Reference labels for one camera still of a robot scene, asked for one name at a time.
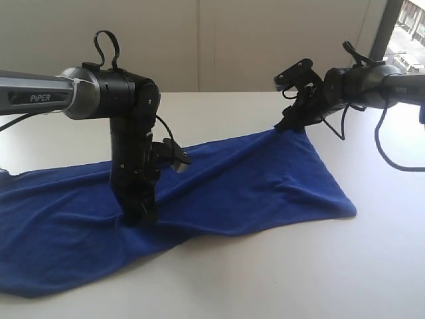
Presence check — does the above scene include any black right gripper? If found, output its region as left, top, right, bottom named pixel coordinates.
left=274, top=78, right=332, bottom=133

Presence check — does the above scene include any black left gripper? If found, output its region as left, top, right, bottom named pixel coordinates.
left=110, top=118, right=159, bottom=227

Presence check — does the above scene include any blue microfiber towel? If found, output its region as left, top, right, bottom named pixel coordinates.
left=1, top=130, right=357, bottom=298

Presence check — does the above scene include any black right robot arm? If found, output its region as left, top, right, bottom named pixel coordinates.
left=274, top=58, right=424, bottom=132

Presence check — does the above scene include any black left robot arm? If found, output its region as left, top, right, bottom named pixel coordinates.
left=1, top=64, right=160, bottom=225

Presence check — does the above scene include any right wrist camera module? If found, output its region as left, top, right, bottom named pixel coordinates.
left=274, top=58, right=314, bottom=92

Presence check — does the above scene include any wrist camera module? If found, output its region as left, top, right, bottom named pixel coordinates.
left=274, top=58, right=314, bottom=92
left=152, top=138, right=192, bottom=173

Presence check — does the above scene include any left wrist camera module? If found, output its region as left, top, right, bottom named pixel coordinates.
left=152, top=138, right=192, bottom=173

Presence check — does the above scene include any dark window frame post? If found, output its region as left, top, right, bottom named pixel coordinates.
left=369, top=0, right=404, bottom=60

